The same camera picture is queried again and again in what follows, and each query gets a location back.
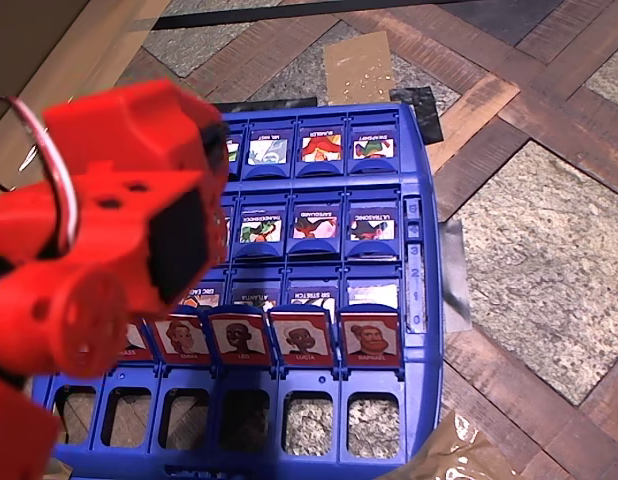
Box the flat brown tape patch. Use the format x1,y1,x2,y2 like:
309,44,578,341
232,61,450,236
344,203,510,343
322,30,395,106

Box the brown cardboard box wall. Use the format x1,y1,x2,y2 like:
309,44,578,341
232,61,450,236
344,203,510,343
0,0,171,201

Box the black tape piece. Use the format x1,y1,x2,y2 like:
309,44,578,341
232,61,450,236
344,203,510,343
213,97,319,116
388,87,444,146

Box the crumpled tan packing tape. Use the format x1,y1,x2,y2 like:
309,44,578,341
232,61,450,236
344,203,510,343
378,409,521,480
47,457,74,480

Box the long black tape strip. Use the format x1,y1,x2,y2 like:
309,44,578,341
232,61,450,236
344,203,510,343
151,0,490,32

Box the dark glossy tape piece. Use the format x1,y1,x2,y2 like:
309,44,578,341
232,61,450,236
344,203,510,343
436,218,473,334

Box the blue plastic guessing game board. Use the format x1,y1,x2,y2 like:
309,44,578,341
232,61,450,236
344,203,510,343
31,103,445,480

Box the white and red servo cable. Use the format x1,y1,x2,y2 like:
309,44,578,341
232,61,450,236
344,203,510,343
0,94,82,254

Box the flip tile portrait Emma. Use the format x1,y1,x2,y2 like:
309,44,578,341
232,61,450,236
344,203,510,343
141,304,213,366

